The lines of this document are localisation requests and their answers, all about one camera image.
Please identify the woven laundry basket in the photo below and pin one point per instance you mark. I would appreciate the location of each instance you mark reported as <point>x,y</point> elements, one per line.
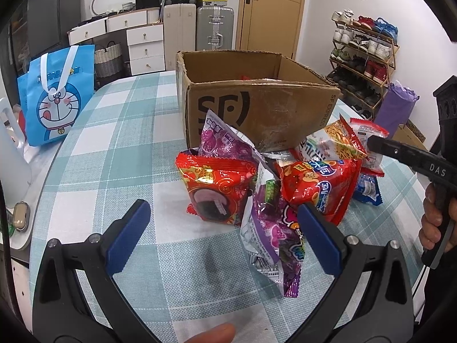
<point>108,60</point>

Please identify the wooden door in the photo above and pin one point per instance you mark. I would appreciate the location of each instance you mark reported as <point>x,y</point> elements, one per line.
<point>269,25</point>

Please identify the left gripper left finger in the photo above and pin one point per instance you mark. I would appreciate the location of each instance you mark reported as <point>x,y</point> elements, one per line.
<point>76,298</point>

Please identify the brown SF cardboard box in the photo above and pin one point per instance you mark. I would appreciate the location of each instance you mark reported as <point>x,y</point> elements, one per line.
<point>273,100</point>

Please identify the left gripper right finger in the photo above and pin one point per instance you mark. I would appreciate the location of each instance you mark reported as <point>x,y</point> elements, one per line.
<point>370,299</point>

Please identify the purple candy bag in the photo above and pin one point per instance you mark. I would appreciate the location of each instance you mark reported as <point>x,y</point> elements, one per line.
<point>274,246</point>

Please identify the person's left hand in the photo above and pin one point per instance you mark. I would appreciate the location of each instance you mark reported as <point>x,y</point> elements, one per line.
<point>223,333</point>

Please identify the beige suitcase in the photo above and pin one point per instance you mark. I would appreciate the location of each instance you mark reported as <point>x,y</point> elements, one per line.
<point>179,30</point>

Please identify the person's right hand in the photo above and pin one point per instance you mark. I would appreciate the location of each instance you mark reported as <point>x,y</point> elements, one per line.
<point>429,234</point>

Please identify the red chip bag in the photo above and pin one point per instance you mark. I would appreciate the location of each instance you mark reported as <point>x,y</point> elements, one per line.
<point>328,185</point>

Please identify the white plastic chair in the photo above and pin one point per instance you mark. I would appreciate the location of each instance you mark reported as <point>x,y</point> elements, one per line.
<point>16,175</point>

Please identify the plaid teal tablecloth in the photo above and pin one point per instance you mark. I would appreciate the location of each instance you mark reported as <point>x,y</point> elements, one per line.
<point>185,275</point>

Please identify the orange noodle snack bag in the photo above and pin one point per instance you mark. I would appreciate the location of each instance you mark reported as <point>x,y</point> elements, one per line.
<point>336,141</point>

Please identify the purple rolled mat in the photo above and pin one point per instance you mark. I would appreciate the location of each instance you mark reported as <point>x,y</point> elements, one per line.
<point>398,103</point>

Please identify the blue Doraemon tote bag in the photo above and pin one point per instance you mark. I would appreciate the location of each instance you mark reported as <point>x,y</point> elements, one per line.
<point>55,90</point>

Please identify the blue cookie snack pack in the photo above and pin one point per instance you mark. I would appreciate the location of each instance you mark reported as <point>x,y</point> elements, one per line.
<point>367,190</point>

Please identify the wooden shoe rack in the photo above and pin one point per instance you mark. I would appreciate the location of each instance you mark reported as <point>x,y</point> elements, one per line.
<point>363,60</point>

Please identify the black refrigerator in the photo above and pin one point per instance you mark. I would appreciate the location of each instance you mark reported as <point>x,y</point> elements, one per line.
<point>48,22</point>

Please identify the red pie snack bag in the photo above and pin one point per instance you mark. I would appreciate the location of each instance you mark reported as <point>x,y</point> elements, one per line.
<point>218,188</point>

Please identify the silver grey suitcase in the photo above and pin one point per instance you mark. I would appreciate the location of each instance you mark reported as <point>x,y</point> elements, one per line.
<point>214,28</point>

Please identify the white drawer desk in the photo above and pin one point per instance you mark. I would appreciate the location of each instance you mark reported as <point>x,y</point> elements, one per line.
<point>139,34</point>

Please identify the small cardboard box on floor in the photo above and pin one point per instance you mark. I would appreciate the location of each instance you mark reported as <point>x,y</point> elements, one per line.
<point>409,134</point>

